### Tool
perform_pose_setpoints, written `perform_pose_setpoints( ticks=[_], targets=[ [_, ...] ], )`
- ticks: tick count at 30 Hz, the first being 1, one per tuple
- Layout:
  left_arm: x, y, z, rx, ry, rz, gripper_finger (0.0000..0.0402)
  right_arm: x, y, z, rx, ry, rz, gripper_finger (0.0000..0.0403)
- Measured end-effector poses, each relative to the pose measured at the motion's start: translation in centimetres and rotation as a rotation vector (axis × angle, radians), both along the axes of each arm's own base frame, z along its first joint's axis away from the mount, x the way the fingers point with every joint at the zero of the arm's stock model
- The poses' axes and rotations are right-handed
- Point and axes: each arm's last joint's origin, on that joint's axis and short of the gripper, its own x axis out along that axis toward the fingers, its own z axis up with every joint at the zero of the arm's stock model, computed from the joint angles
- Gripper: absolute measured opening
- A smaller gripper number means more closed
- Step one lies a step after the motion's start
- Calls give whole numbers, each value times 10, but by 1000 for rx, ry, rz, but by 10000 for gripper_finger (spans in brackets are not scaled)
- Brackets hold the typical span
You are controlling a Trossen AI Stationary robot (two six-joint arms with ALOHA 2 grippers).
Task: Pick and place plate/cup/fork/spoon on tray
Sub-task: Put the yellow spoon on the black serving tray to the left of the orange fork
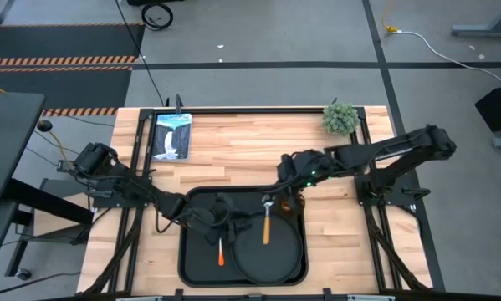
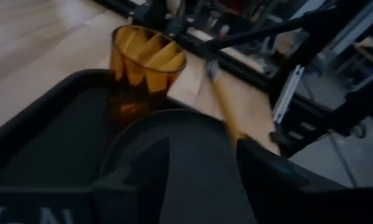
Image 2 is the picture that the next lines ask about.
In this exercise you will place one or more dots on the amber glass cup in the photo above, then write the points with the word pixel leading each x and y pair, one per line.
pixel 145 62

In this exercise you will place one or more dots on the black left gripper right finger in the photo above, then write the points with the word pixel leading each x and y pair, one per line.
pixel 298 202

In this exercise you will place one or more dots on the black round plate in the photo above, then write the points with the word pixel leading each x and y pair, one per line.
pixel 198 155

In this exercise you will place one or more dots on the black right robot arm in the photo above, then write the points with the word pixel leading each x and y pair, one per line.
pixel 267 31

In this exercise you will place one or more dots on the black square serving tray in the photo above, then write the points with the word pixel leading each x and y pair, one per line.
pixel 49 140

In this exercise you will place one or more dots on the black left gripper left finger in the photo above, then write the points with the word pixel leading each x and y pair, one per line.
pixel 149 193

